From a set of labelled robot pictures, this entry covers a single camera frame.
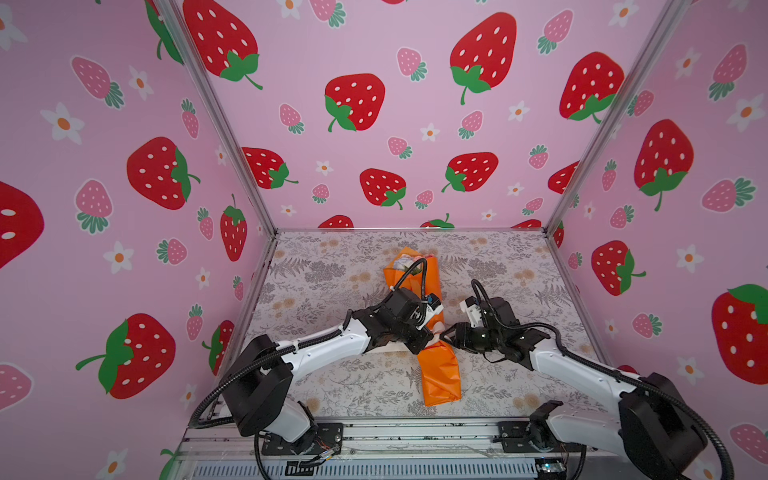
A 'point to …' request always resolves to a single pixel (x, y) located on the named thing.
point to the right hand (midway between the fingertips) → (443, 337)
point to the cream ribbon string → (438, 328)
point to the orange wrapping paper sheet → (440, 367)
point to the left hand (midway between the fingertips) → (434, 336)
